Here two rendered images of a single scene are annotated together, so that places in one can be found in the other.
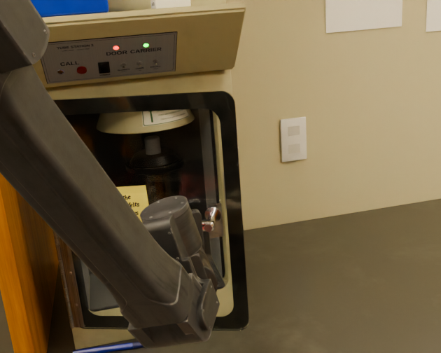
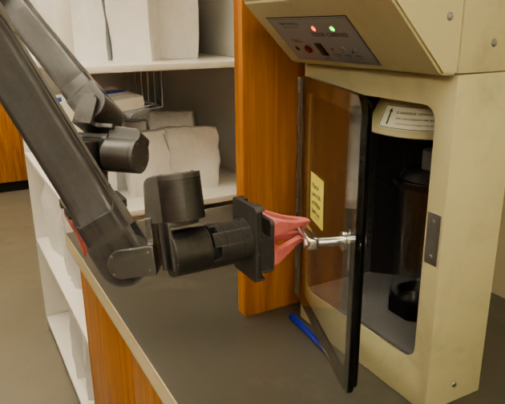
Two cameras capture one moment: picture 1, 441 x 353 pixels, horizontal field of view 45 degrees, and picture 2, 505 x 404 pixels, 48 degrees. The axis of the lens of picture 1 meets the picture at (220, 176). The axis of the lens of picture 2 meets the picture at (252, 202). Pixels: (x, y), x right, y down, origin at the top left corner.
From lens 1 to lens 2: 0.76 m
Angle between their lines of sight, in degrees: 69
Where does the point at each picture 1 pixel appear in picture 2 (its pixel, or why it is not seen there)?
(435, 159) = not seen: outside the picture
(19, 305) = not seen: hidden behind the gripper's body
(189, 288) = (110, 232)
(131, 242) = (50, 160)
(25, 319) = not seen: hidden behind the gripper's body
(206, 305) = (121, 257)
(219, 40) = (393, 30)
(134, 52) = (329, 35)
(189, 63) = (387, 58)
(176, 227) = (155, 188)
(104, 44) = (304, 24)
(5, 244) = (241, 184)
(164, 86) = (391, 83)
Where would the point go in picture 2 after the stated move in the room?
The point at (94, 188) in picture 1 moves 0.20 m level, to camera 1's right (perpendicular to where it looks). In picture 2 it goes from (22, 107) to (2, 139)
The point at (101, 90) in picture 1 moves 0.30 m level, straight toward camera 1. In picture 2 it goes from (345, 75) to (152, 87)
